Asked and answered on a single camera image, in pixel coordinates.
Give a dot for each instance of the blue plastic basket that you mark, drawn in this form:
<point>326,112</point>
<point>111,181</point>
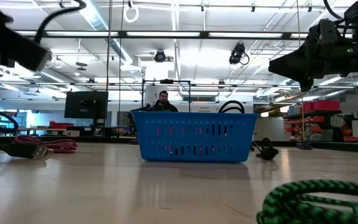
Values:
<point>194,119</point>

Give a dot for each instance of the black mounted camera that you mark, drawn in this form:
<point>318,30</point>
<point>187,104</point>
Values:
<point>238,53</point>
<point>159,56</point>

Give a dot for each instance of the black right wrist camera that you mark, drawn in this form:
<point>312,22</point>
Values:
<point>328,37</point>

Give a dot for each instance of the shelf with red bins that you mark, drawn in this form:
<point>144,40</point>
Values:
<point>325,105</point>

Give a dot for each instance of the black aluminium rig frame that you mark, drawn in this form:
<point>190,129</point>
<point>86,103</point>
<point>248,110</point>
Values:
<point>73,139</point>

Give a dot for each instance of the person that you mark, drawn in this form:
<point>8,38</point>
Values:
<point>163,105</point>

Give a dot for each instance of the black computer monitor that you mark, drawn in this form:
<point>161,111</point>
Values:
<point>85,104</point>

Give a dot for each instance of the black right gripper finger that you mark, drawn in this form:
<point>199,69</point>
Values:
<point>291,67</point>
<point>308,84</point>

